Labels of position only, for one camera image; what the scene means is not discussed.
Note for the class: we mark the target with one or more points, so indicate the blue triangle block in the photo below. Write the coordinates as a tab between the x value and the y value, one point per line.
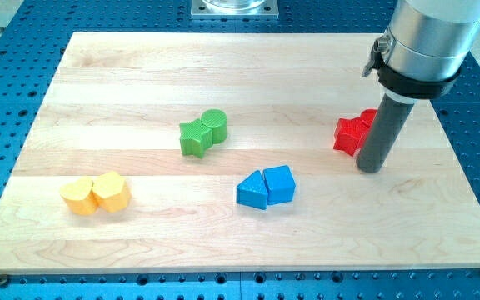
252	191

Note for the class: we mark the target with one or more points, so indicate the wooden board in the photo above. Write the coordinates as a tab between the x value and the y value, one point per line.
115	104

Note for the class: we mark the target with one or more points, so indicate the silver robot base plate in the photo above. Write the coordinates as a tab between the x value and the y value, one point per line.
233	9

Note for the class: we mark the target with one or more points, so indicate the green cylinder block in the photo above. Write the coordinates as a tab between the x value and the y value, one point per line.
217	121

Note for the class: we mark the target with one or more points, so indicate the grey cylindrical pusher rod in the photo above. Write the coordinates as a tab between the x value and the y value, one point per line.
386	126

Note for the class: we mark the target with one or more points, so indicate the red star block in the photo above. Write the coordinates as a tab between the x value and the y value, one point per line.
350	135

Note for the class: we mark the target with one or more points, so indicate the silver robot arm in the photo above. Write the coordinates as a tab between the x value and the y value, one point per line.
427	40

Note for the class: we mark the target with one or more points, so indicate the green star block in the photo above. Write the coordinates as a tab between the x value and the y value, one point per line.
195	138

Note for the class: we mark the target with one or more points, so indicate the yellow heart block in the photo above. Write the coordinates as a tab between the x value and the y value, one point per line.
79	197

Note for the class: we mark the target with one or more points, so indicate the yellow hexagon block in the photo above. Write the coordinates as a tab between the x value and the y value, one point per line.
111	192

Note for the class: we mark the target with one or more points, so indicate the blue cube block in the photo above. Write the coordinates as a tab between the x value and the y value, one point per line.
280	184

